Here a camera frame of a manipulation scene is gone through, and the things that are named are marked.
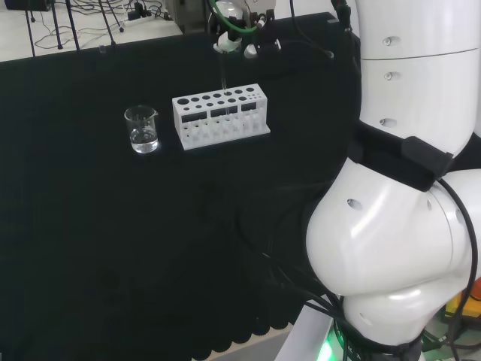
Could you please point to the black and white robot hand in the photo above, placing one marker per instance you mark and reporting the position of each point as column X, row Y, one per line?
column 268, row 34

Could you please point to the clear glass rod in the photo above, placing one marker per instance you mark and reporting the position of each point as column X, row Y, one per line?
column 223, row 71

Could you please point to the white test tube rack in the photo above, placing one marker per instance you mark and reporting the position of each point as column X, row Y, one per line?
column 176, row 116

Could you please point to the clear plastic cloth clip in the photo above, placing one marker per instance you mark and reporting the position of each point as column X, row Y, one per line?
column 331, row 22
column 102, row 49

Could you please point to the white power strip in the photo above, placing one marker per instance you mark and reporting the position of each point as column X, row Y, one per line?
column 141, row 20

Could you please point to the black power adapter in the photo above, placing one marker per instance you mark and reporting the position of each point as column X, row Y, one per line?
column 141, row 8

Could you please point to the black tripod legs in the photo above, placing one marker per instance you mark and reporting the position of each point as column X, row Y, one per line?
column 109, row 26
column 58, row 30

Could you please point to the glass beaker with water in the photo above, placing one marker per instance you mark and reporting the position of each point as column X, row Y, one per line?
column 143, row 144

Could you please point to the black box on floor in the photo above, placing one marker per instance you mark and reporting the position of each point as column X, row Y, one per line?
column 30, row 4

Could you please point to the black bench cloth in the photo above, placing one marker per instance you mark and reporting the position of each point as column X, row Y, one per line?
column 94, row 225

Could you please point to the yellow stop button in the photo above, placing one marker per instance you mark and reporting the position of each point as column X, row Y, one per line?
column 476, row 304

